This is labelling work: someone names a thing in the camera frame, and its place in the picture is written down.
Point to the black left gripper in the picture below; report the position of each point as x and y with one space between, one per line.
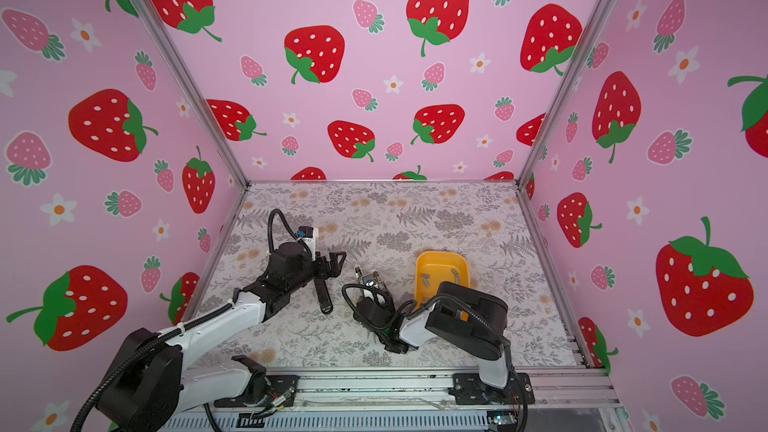
335 268

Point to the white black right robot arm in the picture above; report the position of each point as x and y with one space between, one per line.
469 320

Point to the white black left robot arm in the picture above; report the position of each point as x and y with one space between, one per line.
144 385

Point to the black long stapler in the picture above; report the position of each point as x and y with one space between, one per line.
323 294

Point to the yellow plastic tray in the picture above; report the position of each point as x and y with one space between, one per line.
436 267

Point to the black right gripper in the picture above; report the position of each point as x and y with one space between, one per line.
359 302

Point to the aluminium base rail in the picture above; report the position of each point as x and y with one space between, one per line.
410 399

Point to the grey staple strips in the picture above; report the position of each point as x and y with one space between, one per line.
431 279

